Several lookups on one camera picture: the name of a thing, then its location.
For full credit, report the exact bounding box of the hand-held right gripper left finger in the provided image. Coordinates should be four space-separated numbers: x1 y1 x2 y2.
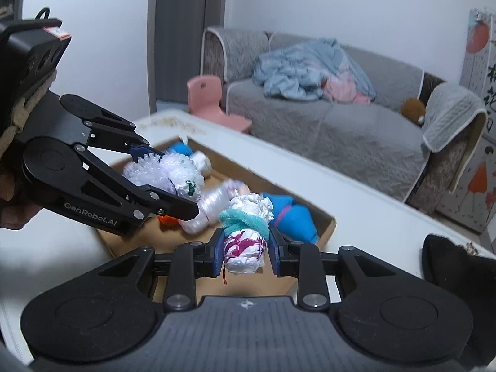
91 228 226 312

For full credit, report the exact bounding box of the grey sofa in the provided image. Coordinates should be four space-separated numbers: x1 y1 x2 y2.
201 26 487 216

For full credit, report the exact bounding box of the beige braided cord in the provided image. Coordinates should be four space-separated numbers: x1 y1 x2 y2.
0 70 57 153

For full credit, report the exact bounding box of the white purple bundle teal band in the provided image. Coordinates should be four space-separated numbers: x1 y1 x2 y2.
218 193 274 286

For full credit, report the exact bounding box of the pink plastic chair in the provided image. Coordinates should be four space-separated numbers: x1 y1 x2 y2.
187 75 253 133

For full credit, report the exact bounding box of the person's left hand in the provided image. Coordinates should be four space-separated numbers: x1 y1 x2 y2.
0 170 44 230

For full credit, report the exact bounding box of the cardboard box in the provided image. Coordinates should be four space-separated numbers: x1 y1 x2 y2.
96 135 337 303

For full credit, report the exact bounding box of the black cloth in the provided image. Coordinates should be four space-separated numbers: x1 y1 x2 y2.
422 234 496 303

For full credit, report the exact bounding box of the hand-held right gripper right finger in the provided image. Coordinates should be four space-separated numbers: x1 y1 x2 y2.
268 225 405 312

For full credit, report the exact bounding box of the light blue blanket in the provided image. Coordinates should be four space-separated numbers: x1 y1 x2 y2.
252 38 377 104

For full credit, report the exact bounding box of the grey quilted armrest cover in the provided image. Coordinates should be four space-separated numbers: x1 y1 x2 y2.
422 83 488 154

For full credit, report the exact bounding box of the brown plush toy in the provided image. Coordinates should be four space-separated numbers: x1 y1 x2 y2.
401 98 427 125

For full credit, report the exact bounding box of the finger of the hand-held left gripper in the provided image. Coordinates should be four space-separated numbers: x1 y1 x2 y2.
73 145 201 221
82 102 166 162

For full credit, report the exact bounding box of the pink cloth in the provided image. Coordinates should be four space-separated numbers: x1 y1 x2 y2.
321 75 371 105

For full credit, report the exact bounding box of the floral printed panel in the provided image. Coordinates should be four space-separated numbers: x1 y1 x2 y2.
436 7 496 235

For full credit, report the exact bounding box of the grey door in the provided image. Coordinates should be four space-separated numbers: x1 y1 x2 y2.
149 0 229 106

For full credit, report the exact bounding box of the clear plastic bundle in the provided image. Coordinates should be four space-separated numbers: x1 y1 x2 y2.
181 179 253 236

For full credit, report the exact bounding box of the blue cloth bundle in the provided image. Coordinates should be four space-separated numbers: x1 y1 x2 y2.
261 193 321 246

